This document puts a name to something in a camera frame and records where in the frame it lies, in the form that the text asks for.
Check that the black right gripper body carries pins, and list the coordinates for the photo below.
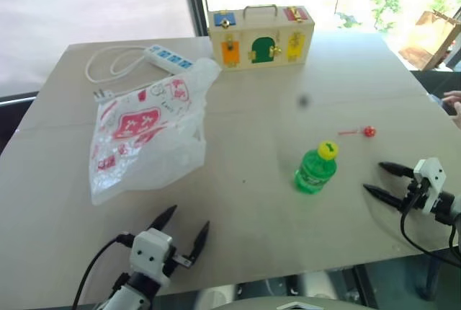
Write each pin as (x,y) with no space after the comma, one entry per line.
(416,196)

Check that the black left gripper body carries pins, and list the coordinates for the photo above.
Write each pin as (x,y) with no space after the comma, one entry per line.
(173,260)

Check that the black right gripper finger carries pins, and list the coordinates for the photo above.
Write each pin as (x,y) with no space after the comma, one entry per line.
(398,171)
(385,197)

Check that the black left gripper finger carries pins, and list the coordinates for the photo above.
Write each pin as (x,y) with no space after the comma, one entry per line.
(201,239)
(163,219)

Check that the green plastic soda bottle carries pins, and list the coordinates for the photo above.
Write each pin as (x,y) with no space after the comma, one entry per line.
(315,174)

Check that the white red-printed plastic bag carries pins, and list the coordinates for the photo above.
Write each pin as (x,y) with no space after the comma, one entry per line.
(144,144)

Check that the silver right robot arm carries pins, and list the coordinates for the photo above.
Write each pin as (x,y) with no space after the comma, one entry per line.
(446,207)

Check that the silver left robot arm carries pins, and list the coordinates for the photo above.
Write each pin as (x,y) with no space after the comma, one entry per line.
(134,297)

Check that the bystander bare hand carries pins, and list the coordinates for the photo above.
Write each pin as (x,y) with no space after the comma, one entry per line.
(454,102)

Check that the red lollipop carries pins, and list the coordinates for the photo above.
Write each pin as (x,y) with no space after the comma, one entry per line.
(369,132)

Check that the dark table leg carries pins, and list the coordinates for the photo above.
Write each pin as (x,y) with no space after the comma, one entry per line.
(365,288)

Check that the brown cardboard box outside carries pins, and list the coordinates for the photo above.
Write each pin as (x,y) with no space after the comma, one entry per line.
(430,41)

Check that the white blue power strip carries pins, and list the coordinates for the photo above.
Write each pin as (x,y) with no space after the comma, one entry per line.
(169,58)

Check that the wooden lock box with doors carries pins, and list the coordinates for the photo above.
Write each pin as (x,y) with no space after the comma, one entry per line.
(263,41)

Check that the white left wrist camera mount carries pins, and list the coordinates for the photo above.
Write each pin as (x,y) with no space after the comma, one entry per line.
(149,252)

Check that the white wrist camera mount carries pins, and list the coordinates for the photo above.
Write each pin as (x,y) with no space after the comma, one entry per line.
(436,176)
(149,252)

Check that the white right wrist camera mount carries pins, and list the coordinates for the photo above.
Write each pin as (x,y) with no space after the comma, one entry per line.
(436,176)

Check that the dark window frame post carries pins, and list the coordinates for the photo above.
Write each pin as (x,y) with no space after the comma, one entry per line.
(194,0)

